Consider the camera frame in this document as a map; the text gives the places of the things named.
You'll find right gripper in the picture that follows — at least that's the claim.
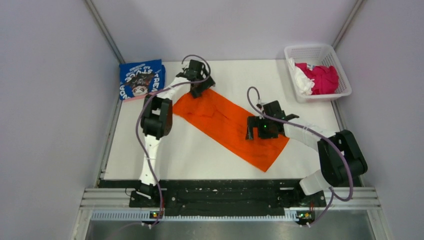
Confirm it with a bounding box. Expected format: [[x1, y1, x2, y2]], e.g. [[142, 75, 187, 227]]
[[245, 116, 278, 141]]

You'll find orange t-shirt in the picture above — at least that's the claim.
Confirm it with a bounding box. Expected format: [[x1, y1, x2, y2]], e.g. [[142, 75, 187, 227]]
[[173, 89, 289, 172]]

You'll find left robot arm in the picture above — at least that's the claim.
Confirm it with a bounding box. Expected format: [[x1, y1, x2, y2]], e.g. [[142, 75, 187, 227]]
[[135, 59, 215, 207]]

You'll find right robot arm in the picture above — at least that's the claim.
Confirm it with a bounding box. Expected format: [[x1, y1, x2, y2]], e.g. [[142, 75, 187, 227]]
[[246, 100, 368, 206]]

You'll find folded pink t-shirt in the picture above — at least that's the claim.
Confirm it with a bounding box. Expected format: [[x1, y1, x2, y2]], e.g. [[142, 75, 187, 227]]
[[124, 89, 164, 102]]

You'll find folded blue printed t-shirt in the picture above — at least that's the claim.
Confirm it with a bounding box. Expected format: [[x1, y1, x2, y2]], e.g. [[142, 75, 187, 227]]
[[119, 59, 166, 100]]

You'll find white plastic basket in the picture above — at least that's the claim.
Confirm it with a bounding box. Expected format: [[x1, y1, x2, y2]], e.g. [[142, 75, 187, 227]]
[[284, 44, 352, 103]]

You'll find magenta t-shirt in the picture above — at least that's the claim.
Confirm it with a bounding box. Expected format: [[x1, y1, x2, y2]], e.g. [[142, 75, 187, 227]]
[[295, 63, 339, 95]]

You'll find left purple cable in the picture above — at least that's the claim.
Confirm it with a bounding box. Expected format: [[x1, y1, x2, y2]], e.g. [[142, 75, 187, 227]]
[[135, 54, 213, 229]]

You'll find purple cable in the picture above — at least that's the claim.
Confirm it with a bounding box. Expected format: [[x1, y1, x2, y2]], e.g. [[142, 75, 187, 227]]
[[246, 86, 355, 228], [135, 54, 213, 229]]

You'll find white slotted cable duct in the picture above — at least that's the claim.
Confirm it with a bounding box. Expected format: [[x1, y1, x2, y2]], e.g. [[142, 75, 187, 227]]
[[90, 210, 312, 222]]

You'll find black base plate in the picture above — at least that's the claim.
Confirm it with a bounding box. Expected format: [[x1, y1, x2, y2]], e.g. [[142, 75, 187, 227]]
[[99, 178, 362, 220]]

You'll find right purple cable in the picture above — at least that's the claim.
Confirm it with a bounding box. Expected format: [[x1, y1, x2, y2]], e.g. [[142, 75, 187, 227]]
[[246, 86, 355, 228]]

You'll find aluminium frame rail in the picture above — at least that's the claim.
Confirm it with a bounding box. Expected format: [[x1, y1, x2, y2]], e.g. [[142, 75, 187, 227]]
[[71, 187, 393, 240]]

